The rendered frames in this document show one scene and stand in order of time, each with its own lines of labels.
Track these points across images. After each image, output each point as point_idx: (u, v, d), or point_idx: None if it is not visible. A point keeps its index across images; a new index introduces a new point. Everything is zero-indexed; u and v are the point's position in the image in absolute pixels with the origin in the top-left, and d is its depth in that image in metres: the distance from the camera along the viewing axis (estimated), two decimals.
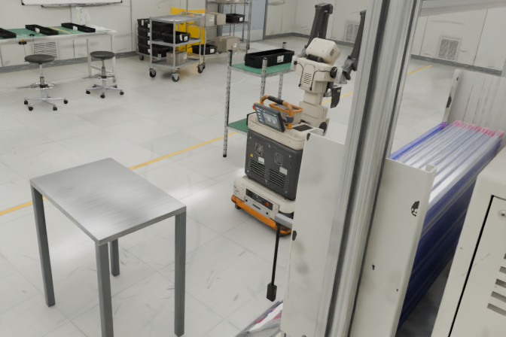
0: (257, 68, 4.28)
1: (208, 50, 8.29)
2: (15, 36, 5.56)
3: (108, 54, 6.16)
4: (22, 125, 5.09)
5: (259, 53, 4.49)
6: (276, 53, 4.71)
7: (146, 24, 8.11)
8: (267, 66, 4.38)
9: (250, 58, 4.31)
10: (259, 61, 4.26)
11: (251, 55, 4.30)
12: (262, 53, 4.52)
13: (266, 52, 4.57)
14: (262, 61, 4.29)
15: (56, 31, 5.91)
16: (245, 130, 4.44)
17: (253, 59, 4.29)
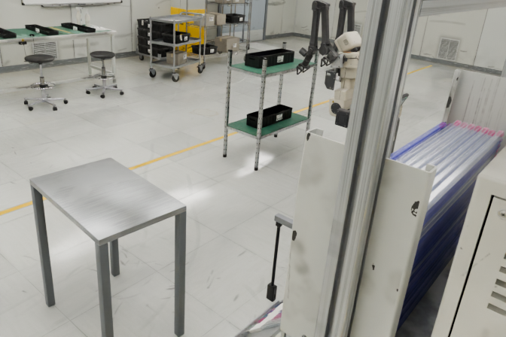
0: (257, 68, 4.28)
1: (208, 50, 8.29)
2: (15, 36, 5.56)
3: (108, 54, 6.16)
4: (22, 125, 5.09)
5: (259, 53, 4.49)
6: (276, 53, 4.71)
7: (146, 24, 8.11)
8: (267, 66, 4.38)
9: (250, 58, 4.31)
10: (259, 61, 4.26)
11: (251, 55, 4.30)
12: (262, 53, 4.52)
13: (266, 52, 4.57)
14: (262, 61, 4.29)
15: (56, 31, 5.91)
16: (245, 130, 4.44)
17: (253, 59, 4.29)
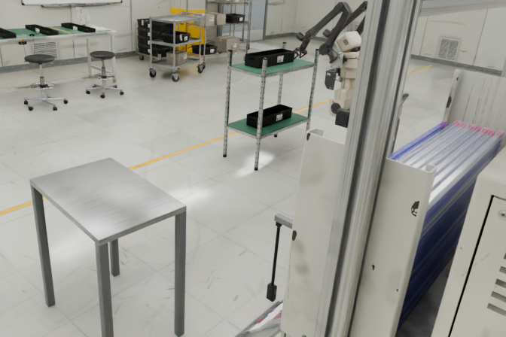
0: (257, 68, 4.28)
1: (208, 50, 8.29)
2: (15, 36, 5.56)
3: (108, 54, 6.16)
4: (22, 125, 5.09)
5: (259, 53, 4.49)
6: (276, 53, 4.71)
7: (146, 24, 8.11)
8: (267, 66, 4.38)
9: (250, 58, 4.31)
10: (259, 61, 4.26)
11: (251, 55, 4.30)
12: (262, 53, 4.52)
13: (266, 52, 4.57)
14: (262, 61, 4.29)
15: (56, 31, 5.91)
16: (245, 130, 4.44)
17: (253, 59, 4.29)
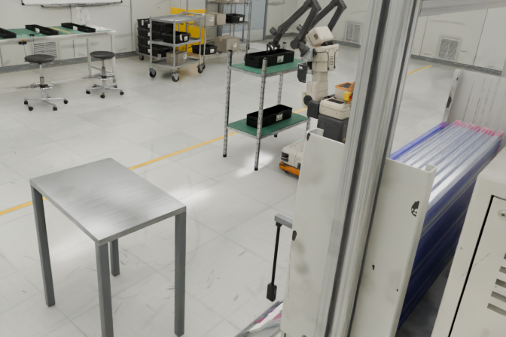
0: (257, 68, 4.28)
1: (208, 50, 8.29)
2: (15, 36, 5.56)
3: (108, 54, 6.16)
4: (22, 125, 5.09)
5: (259, 53, 4.49)
6: (276, 53, 4.71)
7: (146, 24, 8.11)
8: (267, 66, 4.38)
9: (250, 58, 4.31)
10: (259, 61, 4.26)
11: (251, 55, 4.30)
12: (262, 53, 4.52)
13: (266, 52, 4.57)
14: (262, 61, 4.29)
15: (56, 31, 5.91)
16: (245, 130, 4.44)
17: (253, 59, 4.29)
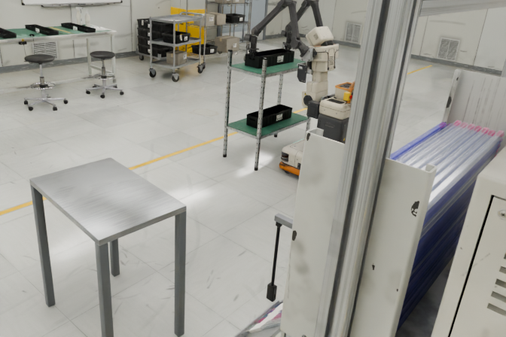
0: (257, 68, 4.28)
1: (208, 50, 8.29)
2: (15, 36, 5.56)
3: (108, 54, 6.16)
4: (22, 125, 5.09)
5: (259, 53, 4.49)
6: (276, 53, 4.71)
7: (146, 24, 8.11)
8: (267, 66, 4.38)
9: (250, 58, 4.31)
10: (259, 61, 4.26)
11: (251, 55, 4.30)
12: (262, 53, 4.52)
13: (266, 52, 4.57)
14: (262, 61, 4.29)
15: (56, 31, 5.91)
16: (245, 130, 4.44)
17: (253, 59, 4.29)
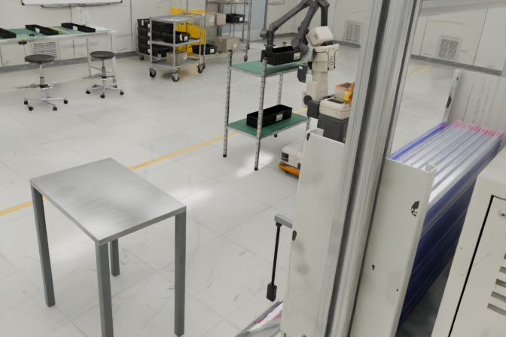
0: (274, 65, 4.15)
1: (208, 50, 8.29)
2: (15, 36, 5.56)
3: (108, 54, 6.16)
4: (22, 125, 5.09)
5: (275, 49, 4.35)
6: (292, 50, 4.57)
7: (146, 24, 8.11)
8: (284, 63, 4.25)
9: (266, 54, 4.17)
10: (275, 58, 4.12)
11: (267, 51, 4.16)
12: (278, 50, 4.39)
13: (281, 48, 4.43)
14: (278, 58, 4.16)
15: (56, 31, 5.91)
16: (245, 130, 4.44)
17: (269, 56, 4.16)
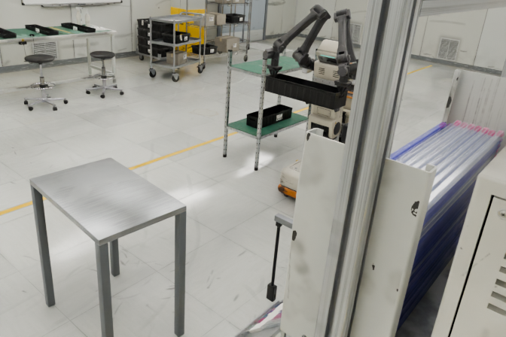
0: (345, 105, 3.13)
1: (208, 50, 8.29)
2: (15, 36, 5.56)
3: (108, 54, 6.16)
4: (22, 125, 5.09)
5: (309, 88, 3.09)
6: (274, 84, 3.26)
7: (146, 24, 8.11)
8: None
9: (339, 96, 3.02)
10: (345, 95, 3.11)
11: (340, 92, 3.02)
12: (303, 88, 3.12)
13: (296, 85, 3.15)
14: None
15: (56, 31, 5.91)
16: (245, 130, 4.44)
17: (342, 96, 3.06)
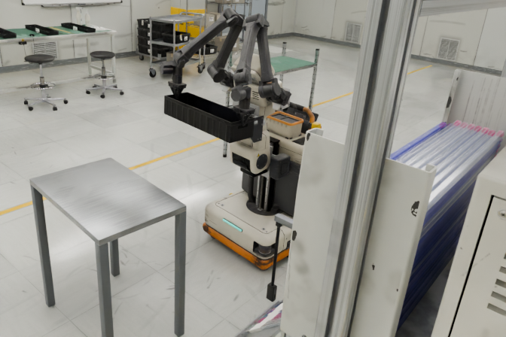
0: (252, 137, 2.45)
1: (208, 50, 8.29)
2: (15, 36, 5.56)
3: (108, 54, 6.16)
4: (22, 125, 5.09)
5: (205, 113, 2.43)
6: (173, 107, 2.62)
7: (146, 24, 8.11)
8: None
9: (239, 126, 2.35)
10: (253, 124, 2.43)
11: (241, 120, 2.34)
12: (199, 113, 2.46)
13: (193, 109, 2.50)
14: None
15: (56, 31, 5.91)
16: None
17: (245, 126, 2.38)
